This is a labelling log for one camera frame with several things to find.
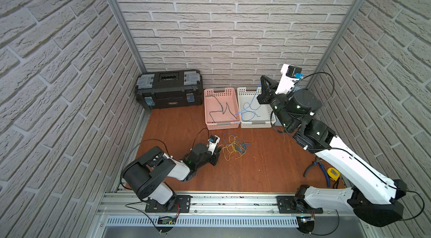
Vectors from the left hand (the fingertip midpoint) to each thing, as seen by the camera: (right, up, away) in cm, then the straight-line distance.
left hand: (222, 147), depth 88 cm
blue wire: (+18, +19, +19) cm, 32 cm away
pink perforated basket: (-1, +20, +19) cm, 28 cm away
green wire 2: (-10, +29, +25) cm, 40 cm away
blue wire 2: (+15, +19, +19) cm, 31 cm away
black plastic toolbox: (-32, +33, +12) cm, 47 cm away
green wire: (+3, +23, +22) cm, 32 cm away
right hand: (+15, +33, -30) cm, 47 cm away
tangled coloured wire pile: (+6, +1, +1) cm, 6 cm away
